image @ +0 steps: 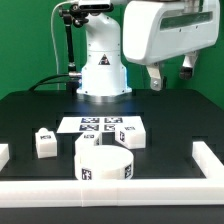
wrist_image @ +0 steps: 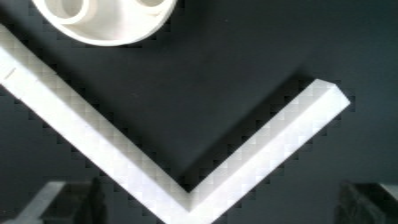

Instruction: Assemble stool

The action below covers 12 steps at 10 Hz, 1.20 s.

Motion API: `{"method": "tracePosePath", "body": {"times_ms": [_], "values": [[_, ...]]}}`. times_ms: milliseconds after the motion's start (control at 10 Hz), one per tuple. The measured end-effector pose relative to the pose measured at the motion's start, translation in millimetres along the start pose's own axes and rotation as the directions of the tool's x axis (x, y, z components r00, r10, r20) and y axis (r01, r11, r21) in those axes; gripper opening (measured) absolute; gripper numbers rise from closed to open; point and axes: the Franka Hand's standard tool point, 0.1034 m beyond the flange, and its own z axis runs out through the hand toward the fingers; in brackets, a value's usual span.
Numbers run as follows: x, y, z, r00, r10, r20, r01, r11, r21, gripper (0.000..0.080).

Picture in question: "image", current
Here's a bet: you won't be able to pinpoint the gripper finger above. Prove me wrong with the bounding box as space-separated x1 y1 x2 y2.
147 63 164 91
179 50 199 80

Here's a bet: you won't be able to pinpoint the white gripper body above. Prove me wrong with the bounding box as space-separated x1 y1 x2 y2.
123 0 220 65

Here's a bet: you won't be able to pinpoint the white round stool seat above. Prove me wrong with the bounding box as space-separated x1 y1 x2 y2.
74 145 134 180

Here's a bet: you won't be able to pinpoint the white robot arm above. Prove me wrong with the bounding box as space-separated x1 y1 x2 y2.
78 0 220 97

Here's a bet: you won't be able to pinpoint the white marker sheet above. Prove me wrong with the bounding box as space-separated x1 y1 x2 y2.
57 116 143 134

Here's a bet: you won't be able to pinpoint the camera on mount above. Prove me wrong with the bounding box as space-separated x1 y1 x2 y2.
78 0 113 12

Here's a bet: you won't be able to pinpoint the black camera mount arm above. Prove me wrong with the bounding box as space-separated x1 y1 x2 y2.
59 4 88 76

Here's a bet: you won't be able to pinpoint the white cable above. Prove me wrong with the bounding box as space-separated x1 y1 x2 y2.
50 0 78 91

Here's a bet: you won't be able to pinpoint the black cables on table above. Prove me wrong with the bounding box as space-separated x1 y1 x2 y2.
27 73 81 92

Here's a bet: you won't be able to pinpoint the white U-shaped wall fence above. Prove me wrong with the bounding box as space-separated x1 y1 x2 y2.
0 141 224 208

